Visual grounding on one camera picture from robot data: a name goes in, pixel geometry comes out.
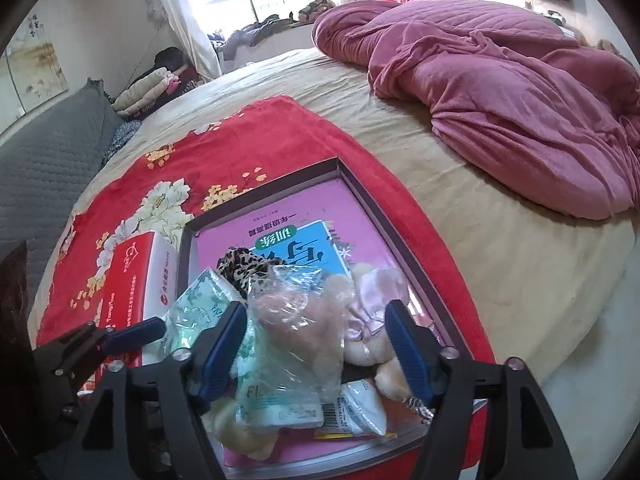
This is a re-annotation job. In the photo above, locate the yellow white snack packet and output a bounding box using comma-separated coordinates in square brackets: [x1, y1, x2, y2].
[315, 379, 396, 441]

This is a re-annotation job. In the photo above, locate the brown patterned blanket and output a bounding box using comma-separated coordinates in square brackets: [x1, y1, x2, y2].
[292, 0, 338, 23]

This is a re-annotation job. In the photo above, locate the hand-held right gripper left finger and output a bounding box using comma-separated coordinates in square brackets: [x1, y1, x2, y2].
[77, 301, 249, 480]

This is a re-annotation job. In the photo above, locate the dark shallow box tray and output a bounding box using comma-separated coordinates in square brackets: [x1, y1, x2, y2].
[177, 156, 493, 480]

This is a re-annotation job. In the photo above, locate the leopard print scrunchie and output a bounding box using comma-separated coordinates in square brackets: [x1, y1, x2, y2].
[216, 246, 286, 301]

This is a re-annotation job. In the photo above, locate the round bed with cream sheet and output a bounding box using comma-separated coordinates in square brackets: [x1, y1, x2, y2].
[27, 47, 636, 401]

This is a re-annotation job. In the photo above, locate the cream plush bear with bow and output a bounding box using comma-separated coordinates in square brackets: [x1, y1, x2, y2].
[325, 262, 436, 411]

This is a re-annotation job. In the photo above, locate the pink quilt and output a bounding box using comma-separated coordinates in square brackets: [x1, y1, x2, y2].
[311, 0, 640, 221]

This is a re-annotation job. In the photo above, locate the blue patterned cloth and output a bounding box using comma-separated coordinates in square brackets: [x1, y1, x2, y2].
[102, 120, 143, 166]

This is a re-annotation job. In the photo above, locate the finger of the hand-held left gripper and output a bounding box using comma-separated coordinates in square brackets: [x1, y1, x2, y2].
[97, 317, 167, 356]
[31, 321, 108, 361]

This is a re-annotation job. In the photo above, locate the red floral blanket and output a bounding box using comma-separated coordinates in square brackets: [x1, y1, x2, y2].
[30, 95, 496, 480]

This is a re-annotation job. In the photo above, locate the black cloth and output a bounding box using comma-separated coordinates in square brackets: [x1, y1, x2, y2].
[150, 47, 188, 73]

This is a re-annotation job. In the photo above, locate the floral wall painting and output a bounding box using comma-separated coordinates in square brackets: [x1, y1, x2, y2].
[0, 7, 70, 121]

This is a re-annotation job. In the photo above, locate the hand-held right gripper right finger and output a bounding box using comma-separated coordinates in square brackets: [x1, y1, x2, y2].
[384, 299, 581, 480]

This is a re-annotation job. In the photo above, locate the red tissue box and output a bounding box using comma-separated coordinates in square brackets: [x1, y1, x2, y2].
[82, 232, 181, 396]

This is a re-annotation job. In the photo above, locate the pink book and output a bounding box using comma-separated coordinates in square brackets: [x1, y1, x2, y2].
[192, 177, 441, 468]

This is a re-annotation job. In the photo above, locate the grey quilted headboard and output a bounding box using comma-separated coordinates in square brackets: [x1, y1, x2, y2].
[0, 77, 126, 321]

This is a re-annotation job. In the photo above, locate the green floral tissue packet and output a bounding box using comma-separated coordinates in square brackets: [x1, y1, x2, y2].
[161, 267, 326, 431]

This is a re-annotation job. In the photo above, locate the pink face mask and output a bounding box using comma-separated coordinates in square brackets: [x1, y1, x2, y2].
[247, 265, 353, 413]

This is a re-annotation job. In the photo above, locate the pile of folded clothes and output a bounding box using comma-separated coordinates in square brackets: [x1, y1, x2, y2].
[111, 66, 186, 116]

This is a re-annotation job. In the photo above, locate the grey clothes heap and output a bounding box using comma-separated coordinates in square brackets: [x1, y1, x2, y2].
[220, 12, 296, 61]

